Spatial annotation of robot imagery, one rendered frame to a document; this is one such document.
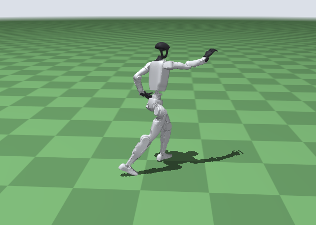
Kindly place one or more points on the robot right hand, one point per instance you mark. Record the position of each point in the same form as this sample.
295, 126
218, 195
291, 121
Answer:
209, 53

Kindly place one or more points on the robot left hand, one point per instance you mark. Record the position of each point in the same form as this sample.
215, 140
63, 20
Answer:
147, 95

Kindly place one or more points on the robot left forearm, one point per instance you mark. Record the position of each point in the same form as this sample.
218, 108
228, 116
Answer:
139, 86

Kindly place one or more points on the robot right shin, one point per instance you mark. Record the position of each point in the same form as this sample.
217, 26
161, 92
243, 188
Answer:
139, 149

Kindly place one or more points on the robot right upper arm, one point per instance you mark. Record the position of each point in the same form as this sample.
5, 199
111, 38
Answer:
170, 65

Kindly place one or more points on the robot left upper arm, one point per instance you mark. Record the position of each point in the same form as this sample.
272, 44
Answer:
141, 72

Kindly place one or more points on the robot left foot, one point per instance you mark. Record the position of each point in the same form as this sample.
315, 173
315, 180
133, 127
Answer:
161, 157

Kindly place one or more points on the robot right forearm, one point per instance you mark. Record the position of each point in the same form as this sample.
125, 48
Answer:
196, 63

